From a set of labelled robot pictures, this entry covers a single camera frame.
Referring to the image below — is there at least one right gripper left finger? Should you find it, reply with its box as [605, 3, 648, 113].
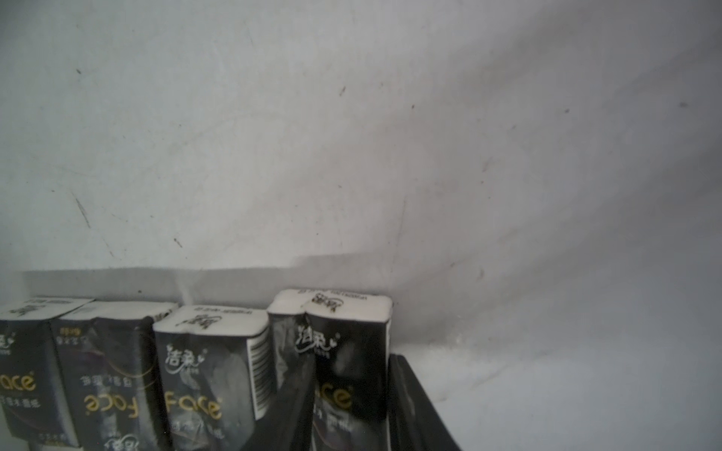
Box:
[242, 355, 315, 451]

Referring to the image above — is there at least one black Face tissue pack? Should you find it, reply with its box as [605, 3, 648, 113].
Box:
[1, 297, 90, 448]

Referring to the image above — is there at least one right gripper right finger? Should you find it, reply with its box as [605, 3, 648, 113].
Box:
[388, 354, 461, 451]

